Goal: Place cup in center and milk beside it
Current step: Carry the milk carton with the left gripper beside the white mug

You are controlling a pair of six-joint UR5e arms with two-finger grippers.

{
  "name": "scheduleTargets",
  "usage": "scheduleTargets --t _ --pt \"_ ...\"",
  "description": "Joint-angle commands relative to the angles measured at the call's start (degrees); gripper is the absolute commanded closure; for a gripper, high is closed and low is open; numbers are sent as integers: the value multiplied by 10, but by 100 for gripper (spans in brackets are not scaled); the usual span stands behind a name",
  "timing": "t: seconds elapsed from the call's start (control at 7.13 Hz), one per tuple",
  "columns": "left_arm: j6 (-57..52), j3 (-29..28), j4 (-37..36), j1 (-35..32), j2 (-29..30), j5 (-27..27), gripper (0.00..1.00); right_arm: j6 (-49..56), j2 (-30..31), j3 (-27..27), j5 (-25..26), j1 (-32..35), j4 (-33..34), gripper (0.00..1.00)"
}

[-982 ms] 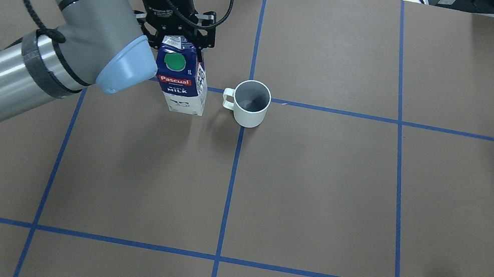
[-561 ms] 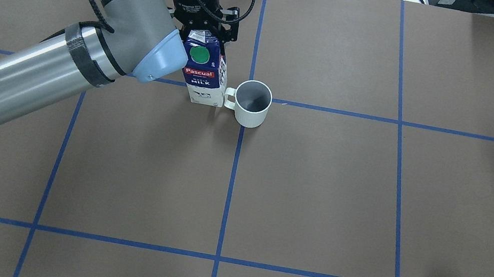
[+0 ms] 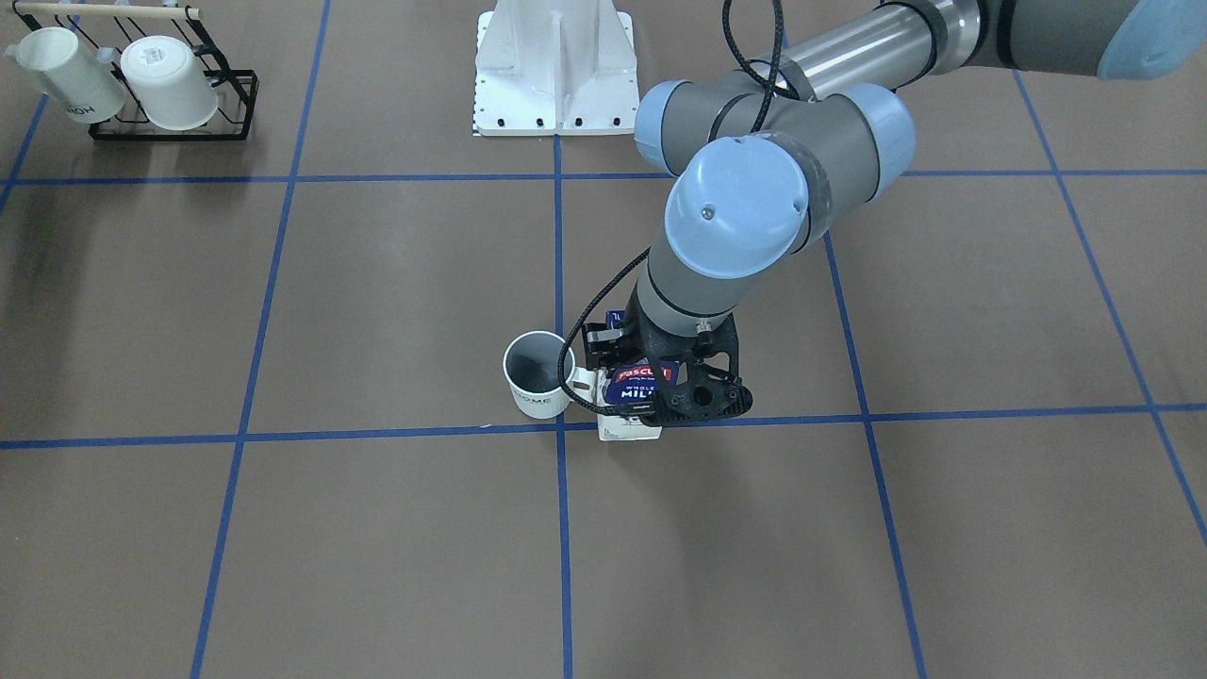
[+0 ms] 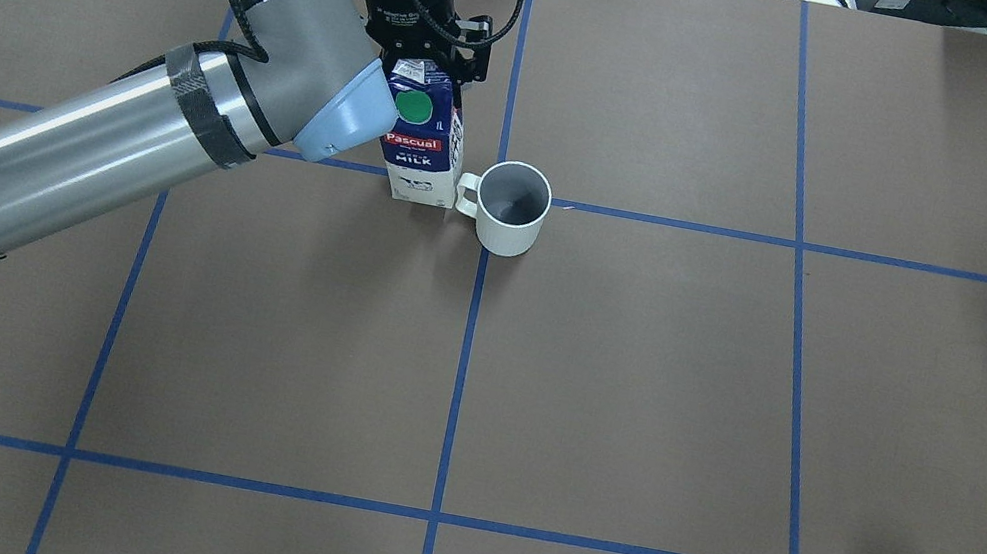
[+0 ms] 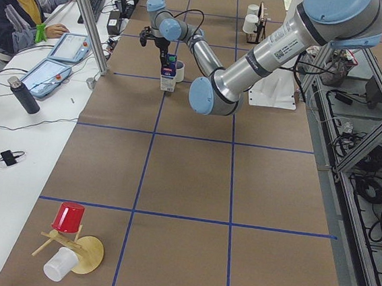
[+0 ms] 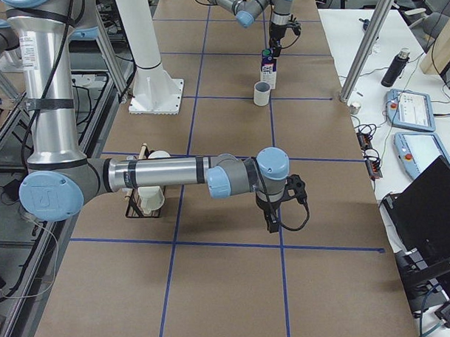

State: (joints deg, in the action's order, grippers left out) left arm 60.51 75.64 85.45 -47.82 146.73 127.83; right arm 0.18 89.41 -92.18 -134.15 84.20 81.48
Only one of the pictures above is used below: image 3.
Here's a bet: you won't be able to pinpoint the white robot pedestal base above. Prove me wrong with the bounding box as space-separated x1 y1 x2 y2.
471 1 639 137

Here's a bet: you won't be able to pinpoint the black wire mug rack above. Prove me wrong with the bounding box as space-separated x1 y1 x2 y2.
5 1 258 141

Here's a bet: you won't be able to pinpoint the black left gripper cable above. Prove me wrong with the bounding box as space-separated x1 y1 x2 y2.
556 0 801 416

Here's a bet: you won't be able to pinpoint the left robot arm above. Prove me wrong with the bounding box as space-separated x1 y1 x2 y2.
562 1 1205 428

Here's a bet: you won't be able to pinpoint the white ribbed HOME mug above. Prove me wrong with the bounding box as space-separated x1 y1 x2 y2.
502 330 596 420

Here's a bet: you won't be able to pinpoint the blue Pascual milk carton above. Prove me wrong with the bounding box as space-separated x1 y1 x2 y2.
589 357 661 441

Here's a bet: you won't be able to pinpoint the white mug on rack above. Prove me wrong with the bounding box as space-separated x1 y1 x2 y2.
5 27 126 124
119 35 218 130

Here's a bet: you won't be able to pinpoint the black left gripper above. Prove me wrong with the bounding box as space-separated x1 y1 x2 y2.
582 315 752 425

